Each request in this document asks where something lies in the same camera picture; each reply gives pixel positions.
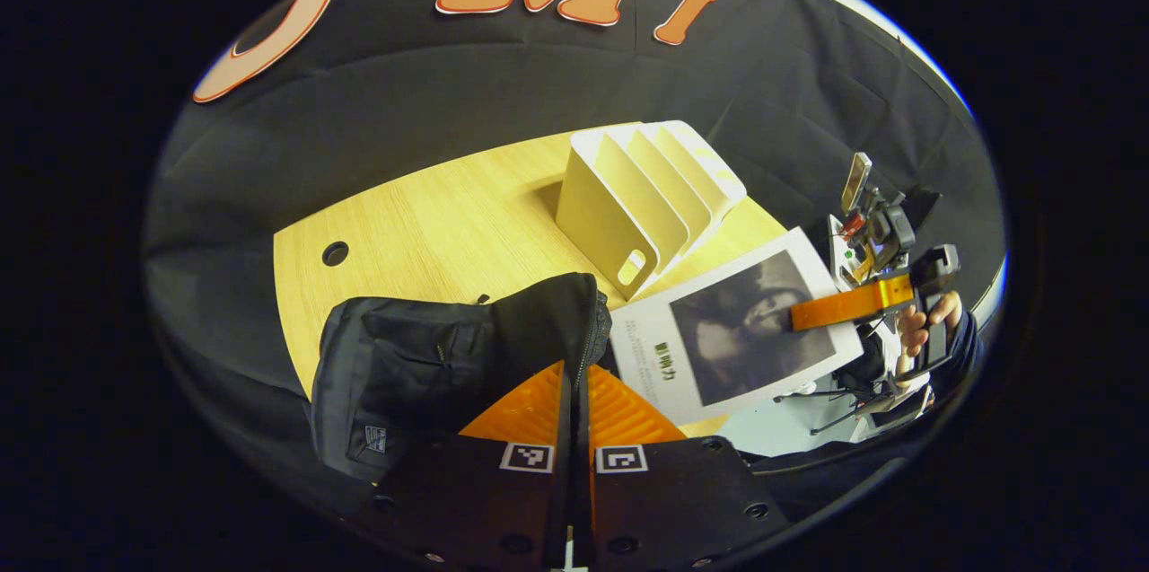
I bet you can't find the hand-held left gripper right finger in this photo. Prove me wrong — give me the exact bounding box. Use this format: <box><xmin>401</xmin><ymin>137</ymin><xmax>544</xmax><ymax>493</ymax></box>
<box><xmin>574</xmin><ymin>364</ymin><xmax>793</xmax><ymax>571</ymax></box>

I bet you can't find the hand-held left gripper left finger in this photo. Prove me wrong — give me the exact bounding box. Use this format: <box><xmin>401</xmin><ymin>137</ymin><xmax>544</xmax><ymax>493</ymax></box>
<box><xmin>355</xmin><ymin>360</ymin><xmax>575</xmax><ymax>571</ymax></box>

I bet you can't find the grey portrait cover book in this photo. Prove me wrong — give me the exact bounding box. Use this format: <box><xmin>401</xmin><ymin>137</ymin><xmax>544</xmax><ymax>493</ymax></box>
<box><xmin>609</xmin><ymin>227</ymin><xmax>864</xmax><ymax>427</ymax></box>

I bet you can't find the black schoolbag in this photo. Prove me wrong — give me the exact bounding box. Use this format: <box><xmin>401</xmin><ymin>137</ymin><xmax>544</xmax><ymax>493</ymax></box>
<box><xmin>310</xmin><ymin>272</ymin><xmax>614</xmax><ymax>483</ymax></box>

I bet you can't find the white bookshelf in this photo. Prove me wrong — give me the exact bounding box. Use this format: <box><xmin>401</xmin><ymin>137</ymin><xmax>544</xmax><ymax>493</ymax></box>
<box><xmin>555</xmin><ymin>119</ymin><xmax>748</xmax><ymax>302</ymax></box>

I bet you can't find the white background desk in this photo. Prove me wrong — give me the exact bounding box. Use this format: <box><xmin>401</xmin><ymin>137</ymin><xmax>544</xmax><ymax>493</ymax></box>
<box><xmin>826</xmin><ymin>211</ymin><xmax>867</xmax><ymax>290</ymax></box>

